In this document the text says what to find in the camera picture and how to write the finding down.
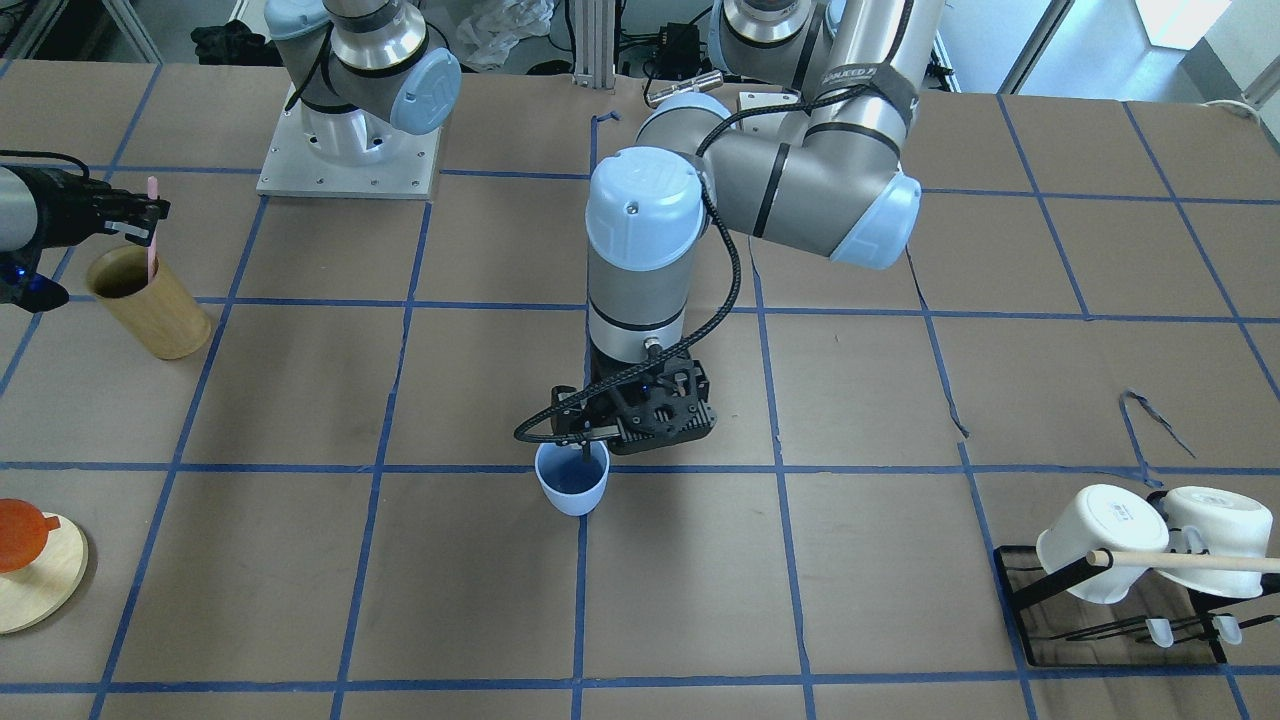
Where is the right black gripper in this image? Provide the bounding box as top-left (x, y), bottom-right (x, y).
top-left (29, 168), bottom-right (172, 249)

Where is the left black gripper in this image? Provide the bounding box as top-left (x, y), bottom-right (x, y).
top-left (550, 350), bottom-right (716, 462)

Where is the pink chopstick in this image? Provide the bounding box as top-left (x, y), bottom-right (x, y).
top-left (146, 176), bottom-right (159, 284)

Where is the light blue cup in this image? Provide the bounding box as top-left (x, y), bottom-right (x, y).
top-left (534, 441), bottom-right (611, 518)

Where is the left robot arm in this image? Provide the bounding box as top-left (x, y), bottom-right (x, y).
top-left (515, 1), bottom-right (943, 455)

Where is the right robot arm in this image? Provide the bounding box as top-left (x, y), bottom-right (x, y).
top-left (1, 1), bottom-right (462, 265)

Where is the orange cup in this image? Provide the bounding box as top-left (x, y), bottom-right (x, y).
top-left (1, 498), bottom-right (61, 574)

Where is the bamboo cylinder holder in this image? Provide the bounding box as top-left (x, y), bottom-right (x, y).
top-left (84, 245), bottom-right (212, 361)

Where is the wooden mug tree stand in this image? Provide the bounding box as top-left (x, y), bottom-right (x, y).
top-left (1, 514), bottom-right (90, 635)

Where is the wooden rack dowel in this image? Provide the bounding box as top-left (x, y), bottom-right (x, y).
top-left (1083, 548), bottom-right (1280, 574)

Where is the white mug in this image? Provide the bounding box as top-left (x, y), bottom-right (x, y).
top-left (1036, 484), bottom-right (1169, 573)
top-left (1157, 486), bottom-right (1274, 600)

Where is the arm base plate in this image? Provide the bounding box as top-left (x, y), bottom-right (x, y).
top-left (256, 102), bottom-right (443, 200)
top-left (739, 90), bottom-right (803, 111)

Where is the aluminium frame post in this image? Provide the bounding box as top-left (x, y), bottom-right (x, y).
top-left (566, 0), bottom-right (618, 92)

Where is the black wire mug rack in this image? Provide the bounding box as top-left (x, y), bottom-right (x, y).
top-left (993, 489), bottom-right (1277, 667)

